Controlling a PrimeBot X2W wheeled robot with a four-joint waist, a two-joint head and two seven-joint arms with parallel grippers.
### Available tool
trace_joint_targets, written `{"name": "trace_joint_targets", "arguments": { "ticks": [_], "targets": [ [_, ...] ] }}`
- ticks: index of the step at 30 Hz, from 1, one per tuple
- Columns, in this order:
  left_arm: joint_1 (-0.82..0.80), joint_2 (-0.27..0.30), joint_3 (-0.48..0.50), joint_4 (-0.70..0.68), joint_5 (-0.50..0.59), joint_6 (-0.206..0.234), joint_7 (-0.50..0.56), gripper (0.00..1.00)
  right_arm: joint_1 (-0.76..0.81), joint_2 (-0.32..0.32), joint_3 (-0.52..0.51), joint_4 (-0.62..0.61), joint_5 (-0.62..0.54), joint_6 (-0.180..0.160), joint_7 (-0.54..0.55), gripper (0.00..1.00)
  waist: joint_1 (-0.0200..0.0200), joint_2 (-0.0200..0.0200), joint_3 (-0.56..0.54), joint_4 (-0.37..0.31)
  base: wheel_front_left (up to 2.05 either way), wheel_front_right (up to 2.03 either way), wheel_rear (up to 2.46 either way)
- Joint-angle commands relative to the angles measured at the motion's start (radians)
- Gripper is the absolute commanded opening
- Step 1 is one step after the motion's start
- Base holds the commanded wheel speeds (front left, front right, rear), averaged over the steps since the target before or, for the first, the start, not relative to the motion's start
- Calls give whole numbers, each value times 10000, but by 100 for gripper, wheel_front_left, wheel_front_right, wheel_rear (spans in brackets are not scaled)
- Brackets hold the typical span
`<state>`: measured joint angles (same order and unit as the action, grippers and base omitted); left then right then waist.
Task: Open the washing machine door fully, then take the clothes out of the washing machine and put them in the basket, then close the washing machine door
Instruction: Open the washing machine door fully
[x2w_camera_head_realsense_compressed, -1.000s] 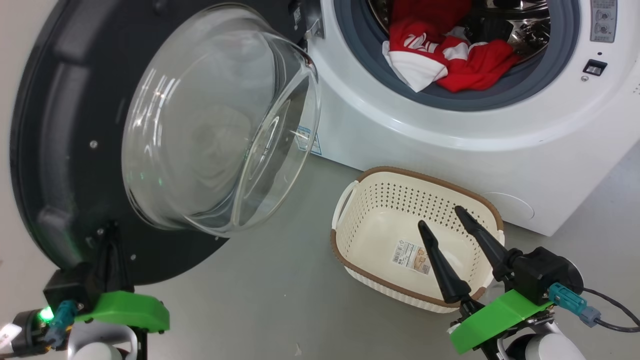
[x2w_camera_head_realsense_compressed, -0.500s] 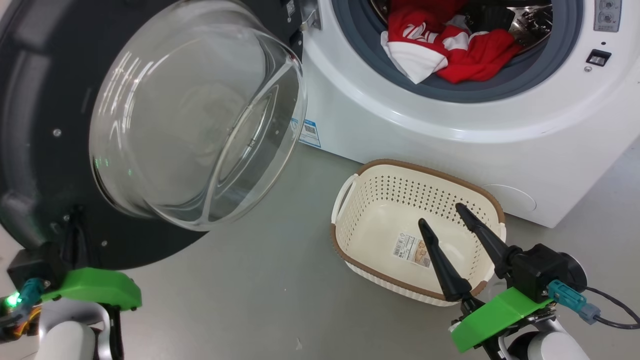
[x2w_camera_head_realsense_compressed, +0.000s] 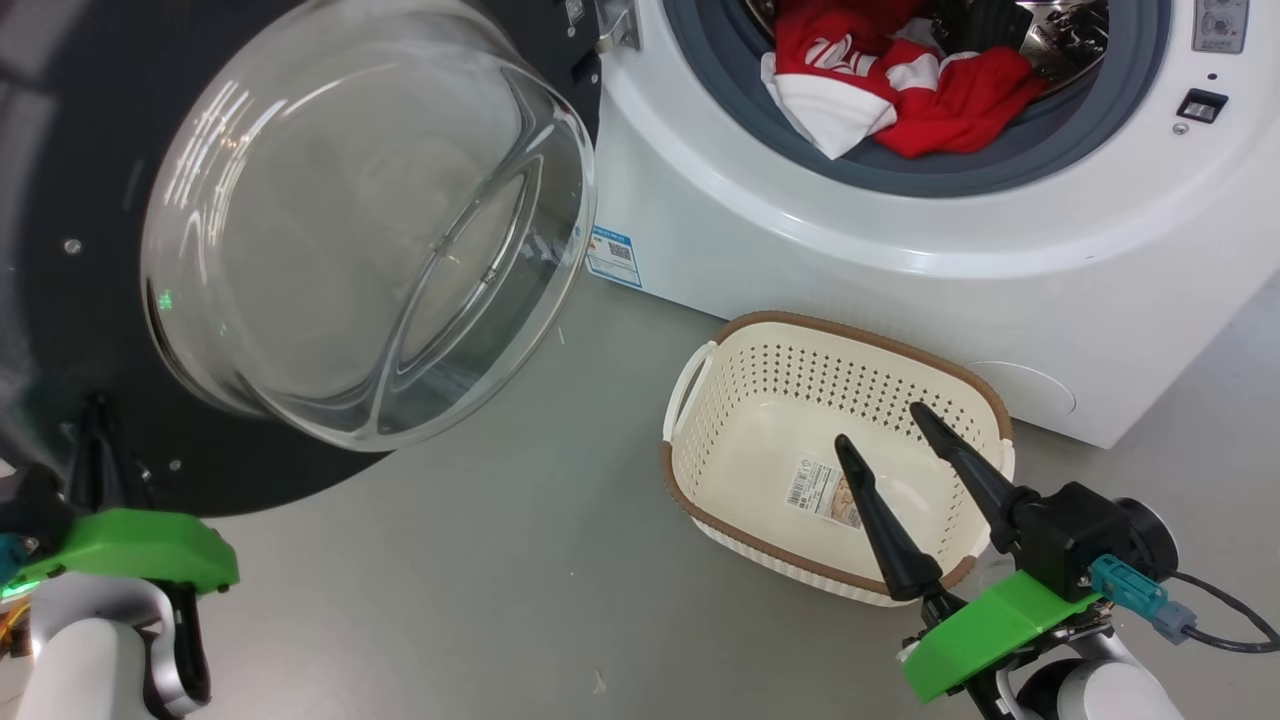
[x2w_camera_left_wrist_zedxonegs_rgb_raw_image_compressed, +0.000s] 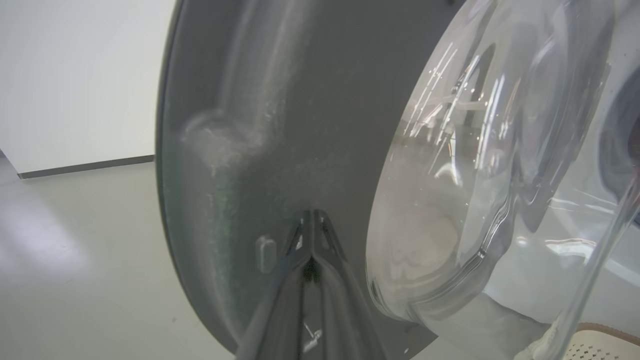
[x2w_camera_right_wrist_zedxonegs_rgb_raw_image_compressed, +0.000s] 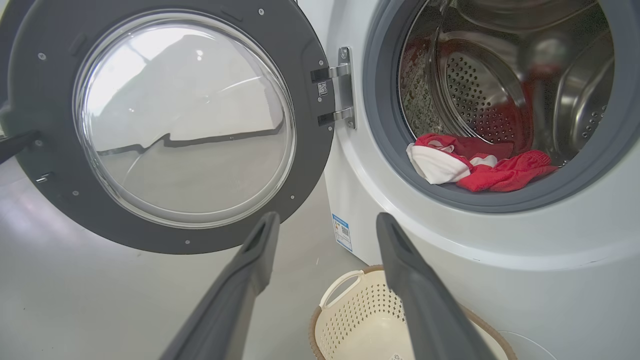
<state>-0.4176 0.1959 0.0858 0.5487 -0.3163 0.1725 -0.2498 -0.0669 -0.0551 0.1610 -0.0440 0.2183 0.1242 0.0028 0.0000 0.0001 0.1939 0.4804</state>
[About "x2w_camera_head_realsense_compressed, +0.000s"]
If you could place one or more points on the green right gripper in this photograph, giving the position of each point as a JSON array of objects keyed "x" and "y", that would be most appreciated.
[{"x": 990, "y": 630}]

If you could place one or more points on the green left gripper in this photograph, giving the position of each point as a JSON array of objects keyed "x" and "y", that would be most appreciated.
[{"x": 130, "y": 545}]

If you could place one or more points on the black round glass washer door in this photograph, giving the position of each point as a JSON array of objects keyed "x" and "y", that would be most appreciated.
[{"x": 60, "y": 150}]

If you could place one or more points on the red and white garment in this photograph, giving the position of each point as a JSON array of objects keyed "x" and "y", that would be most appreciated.
[{"x": 950, "y": 110}]

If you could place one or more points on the cream laundry basket brown rim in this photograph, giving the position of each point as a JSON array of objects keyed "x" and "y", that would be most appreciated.
[{"x": 760, "y": 420}]

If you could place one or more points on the white front-load washing machine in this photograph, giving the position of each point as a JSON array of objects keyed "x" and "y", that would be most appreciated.
[{"x": 900, "y": 260}]

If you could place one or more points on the perforated steel drum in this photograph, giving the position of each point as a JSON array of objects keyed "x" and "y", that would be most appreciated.
[{"x": 1070, "y": 35}]

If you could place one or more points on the round white filter cover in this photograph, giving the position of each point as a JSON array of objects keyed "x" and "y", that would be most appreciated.
[{"x": 1030, "y": 390}]

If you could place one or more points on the blue energy label sticker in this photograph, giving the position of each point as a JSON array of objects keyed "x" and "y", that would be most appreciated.
[{"x": 612, "y": 255}]

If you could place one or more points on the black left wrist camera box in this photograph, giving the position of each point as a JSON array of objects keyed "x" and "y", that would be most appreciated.
[{"x": 35, "y": 510}]

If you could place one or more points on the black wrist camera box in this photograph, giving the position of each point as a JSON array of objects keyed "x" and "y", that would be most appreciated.
[
  {"x": 1075, "y": 535},
  {"x": 35, "y": 510}
]

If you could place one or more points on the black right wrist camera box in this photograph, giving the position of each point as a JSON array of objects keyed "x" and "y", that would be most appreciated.
[{"x": 1075, "y": 535}]

